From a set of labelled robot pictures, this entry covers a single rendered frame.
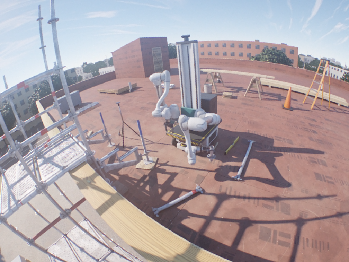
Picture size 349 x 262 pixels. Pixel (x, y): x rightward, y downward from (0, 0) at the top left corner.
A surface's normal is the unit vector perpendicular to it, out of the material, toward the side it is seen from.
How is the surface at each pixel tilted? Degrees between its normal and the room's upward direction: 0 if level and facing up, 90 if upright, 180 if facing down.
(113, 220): 0
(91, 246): 0
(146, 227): 0
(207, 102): 90
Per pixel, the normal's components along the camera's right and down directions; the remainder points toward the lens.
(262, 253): -0.10, -0.86
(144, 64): 0.81, 0.23
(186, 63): -0.61, 0.46
